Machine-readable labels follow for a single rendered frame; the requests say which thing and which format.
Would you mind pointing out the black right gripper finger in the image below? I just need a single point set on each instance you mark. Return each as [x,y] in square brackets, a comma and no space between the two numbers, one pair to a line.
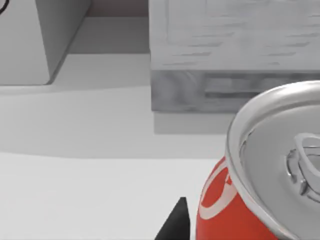
[179,222]

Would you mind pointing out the red and white can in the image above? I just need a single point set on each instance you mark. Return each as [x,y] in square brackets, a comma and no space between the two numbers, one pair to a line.
[265,175]

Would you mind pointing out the pale microwave oven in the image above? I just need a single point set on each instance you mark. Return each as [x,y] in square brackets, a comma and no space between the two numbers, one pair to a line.
[27,42]

